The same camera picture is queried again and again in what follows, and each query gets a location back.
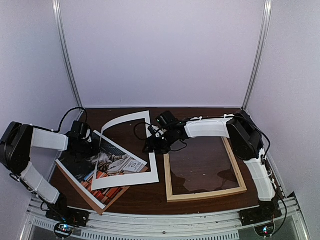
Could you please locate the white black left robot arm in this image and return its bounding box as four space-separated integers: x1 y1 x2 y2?
0 121 99 222

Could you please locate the left round circuit board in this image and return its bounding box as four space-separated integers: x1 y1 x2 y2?
53 222 75 239

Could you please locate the left aluminium corner post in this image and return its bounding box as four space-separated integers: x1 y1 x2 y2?
52 0 83 107

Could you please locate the right round circuit board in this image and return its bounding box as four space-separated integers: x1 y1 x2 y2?
254 223 275 238

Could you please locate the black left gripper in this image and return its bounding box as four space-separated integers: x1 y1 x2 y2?
75 138 101 159

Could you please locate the aluminium front rail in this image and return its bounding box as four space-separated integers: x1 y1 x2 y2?
19 197 311 240

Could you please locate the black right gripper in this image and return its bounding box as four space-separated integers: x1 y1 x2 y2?
143 128 177 154

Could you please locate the round circuit board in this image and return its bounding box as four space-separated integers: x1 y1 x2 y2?
53 222 75 239
254 223 275 238

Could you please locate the aluminium corner post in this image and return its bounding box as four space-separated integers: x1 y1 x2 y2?
52 0 83 107
242 0 273 111

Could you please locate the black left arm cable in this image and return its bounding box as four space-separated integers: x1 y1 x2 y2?
51 107 88 133

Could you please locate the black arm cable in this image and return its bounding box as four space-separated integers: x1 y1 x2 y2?
51 107 88 133
134 121 188 152

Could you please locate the right aluminium corner post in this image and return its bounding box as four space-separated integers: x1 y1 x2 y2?
242 0 273 111

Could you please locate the clear acrylic sheet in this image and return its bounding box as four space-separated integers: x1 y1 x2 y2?
169 137 239 195

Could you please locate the white mat board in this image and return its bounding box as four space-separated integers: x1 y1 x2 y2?
91 110 159 191

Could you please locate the light wooden picture frame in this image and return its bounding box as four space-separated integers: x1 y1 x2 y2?
163 137 247 203

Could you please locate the brown backing board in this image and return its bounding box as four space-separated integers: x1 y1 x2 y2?
60 169 130 215

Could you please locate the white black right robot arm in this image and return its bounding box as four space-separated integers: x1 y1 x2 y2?
142 110 279 221

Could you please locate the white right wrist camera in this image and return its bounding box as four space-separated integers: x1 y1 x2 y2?
148 125 164 138

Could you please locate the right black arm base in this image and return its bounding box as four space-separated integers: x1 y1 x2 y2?
239 196 282 226

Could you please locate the books photo print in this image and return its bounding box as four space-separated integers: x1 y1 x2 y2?
55 129 148 210

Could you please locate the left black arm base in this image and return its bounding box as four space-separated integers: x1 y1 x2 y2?
44 193 90 227

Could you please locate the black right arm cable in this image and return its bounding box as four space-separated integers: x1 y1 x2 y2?
134 121 188 152

